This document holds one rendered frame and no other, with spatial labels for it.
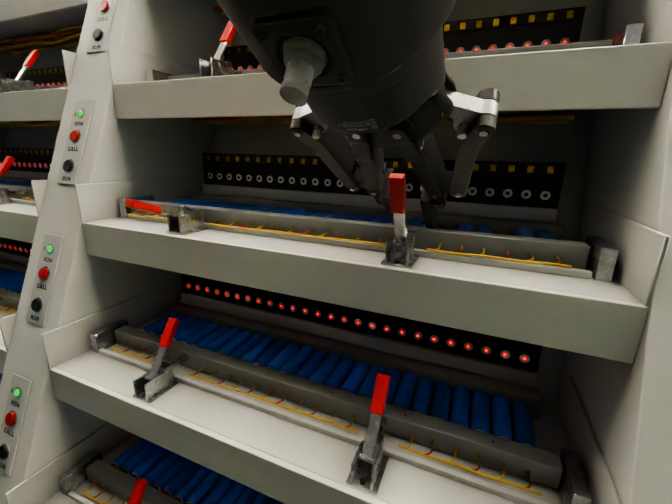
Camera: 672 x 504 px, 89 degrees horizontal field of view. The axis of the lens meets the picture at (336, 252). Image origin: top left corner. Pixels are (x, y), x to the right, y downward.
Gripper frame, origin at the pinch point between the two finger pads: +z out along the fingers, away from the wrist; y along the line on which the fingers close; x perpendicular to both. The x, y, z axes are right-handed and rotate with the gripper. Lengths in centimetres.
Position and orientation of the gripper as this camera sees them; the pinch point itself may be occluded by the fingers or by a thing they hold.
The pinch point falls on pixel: (411, 200)
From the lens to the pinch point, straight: 34.8
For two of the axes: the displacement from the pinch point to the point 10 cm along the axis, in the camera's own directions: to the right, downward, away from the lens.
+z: 3.3, 2.7, 9.0
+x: 2.2, -9.5, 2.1
